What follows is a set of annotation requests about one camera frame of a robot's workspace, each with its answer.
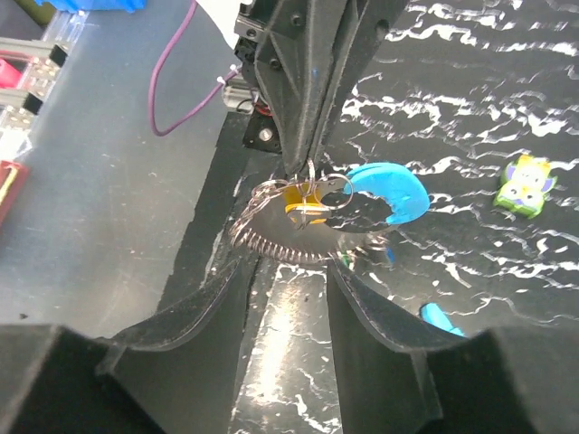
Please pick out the orange capped key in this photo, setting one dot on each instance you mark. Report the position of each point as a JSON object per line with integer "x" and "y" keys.
{"x": 302, "y": 205}

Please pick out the blue plastic storage bin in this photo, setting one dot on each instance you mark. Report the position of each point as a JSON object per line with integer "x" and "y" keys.
{"x": 75, "y": 6}

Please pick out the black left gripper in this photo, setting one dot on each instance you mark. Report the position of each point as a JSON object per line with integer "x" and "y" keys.
{"x": 286, "y": 52}

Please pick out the green capped key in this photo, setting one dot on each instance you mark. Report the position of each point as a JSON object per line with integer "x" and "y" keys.
{"x": 348, "y": 260}

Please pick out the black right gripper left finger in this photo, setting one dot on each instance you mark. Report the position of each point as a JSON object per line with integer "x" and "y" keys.
{"x": 172, "y": 373}

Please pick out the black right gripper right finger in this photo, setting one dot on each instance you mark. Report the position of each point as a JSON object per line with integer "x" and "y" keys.
{"x": 398, "y": 374}

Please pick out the green monster key tag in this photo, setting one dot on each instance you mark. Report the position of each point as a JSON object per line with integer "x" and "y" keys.
{"x": 524, "y": 184}

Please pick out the blue capped key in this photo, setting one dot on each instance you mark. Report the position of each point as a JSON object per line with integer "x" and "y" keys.
{"x": 390, "y": 256}

